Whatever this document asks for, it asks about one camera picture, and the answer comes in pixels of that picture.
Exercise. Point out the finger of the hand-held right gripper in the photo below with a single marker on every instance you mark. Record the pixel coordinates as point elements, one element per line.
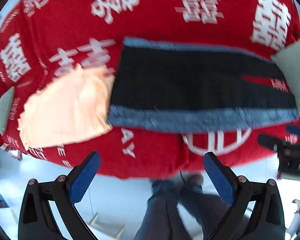
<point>298,131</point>
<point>267,140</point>

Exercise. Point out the pale pillow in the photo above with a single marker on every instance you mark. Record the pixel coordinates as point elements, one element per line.
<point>5,112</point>

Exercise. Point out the black pants with blue trim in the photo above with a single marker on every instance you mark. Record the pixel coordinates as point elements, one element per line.
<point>190,87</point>

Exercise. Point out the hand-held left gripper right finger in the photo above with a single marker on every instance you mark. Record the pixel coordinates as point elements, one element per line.
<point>218,180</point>

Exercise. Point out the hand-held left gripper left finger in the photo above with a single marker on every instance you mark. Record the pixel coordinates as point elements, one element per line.
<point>86,177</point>

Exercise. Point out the pale green cloth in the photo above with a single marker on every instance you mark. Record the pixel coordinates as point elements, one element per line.
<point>296,80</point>

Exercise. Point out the person's shoe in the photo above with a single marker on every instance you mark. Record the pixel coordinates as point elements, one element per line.
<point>194,179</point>

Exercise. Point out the peach cloth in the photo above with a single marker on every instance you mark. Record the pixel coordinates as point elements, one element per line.
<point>65,105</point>

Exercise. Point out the wooden frame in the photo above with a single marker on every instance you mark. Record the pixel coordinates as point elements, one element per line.
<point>107,227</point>

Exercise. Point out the red printed blanket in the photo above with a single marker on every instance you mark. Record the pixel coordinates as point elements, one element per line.
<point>150,12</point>

